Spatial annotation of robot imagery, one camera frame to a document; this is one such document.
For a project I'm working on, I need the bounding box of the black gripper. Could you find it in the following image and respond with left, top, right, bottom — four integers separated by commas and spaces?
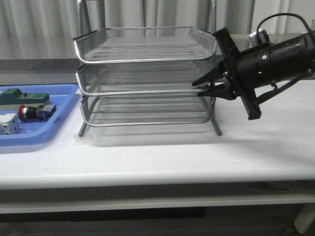
191, 28, 261, 120

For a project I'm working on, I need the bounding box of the red emergency stop button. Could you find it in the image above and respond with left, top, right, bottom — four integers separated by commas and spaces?
17, 104, 57, 121

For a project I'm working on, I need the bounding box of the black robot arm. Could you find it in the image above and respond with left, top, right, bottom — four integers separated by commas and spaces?
192, 28, 315, 120

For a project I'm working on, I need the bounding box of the silver mesh top tray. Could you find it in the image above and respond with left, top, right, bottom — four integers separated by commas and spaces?
74, 26, 217, 64

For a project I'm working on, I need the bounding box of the white table leg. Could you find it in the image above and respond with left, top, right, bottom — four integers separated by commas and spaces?
293, 203, 315, 234

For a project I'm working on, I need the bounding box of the dark grey back counter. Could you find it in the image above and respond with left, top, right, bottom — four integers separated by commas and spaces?
0, 32, 315, 73

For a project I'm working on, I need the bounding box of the blue plastic tray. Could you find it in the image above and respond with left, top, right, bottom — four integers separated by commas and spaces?
0, 84, 81, 148

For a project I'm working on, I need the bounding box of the green terminal block module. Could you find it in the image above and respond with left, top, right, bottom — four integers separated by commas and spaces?
0, 88, 50, 105

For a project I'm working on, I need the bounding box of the white electrical component block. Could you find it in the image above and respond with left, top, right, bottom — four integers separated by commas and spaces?
0, 113, 20, 135

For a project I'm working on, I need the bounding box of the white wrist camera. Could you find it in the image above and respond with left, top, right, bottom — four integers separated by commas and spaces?
249, 29, 270, 47

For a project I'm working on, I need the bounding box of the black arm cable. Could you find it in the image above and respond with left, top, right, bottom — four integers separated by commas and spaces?
252, 12, 315, 105

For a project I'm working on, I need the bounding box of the silver metal rack frame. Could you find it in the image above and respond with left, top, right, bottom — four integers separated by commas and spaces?
77, 29, 222, 138

